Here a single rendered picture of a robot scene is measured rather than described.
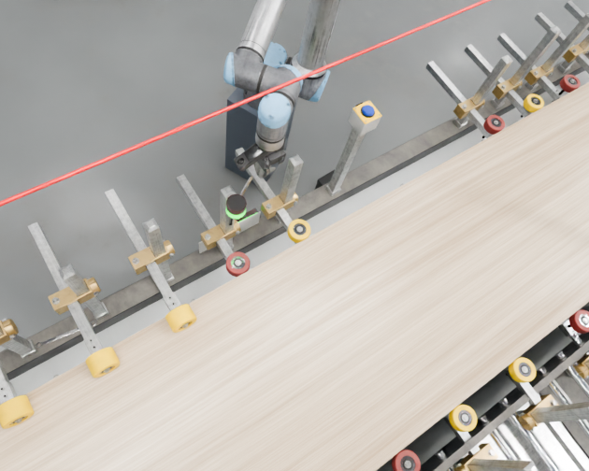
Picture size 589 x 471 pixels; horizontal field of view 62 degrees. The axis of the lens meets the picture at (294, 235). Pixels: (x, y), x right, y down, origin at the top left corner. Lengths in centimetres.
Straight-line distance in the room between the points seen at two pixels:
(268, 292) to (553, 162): 132
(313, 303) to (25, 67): 241
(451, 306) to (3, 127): 253
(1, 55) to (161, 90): 95
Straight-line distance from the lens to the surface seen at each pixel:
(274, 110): 141
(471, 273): 186
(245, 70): 151
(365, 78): 343
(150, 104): 313
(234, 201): 146
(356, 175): 211
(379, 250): 175
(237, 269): 163
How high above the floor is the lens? 244
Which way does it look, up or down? 65 degrees down
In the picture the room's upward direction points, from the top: 20 degrees clockwise
